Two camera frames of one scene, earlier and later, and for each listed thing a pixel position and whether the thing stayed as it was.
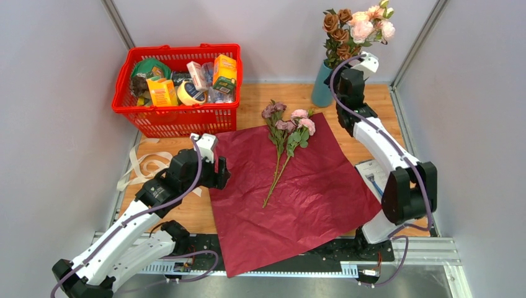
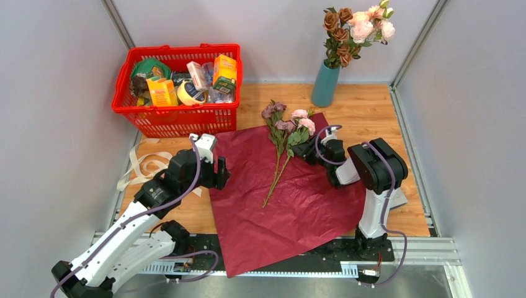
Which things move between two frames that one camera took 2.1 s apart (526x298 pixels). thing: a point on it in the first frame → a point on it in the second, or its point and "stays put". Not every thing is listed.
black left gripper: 217,180 stays put
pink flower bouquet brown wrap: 346,31 stays put
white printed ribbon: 147,166 stays put
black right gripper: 336,77 → 306,149
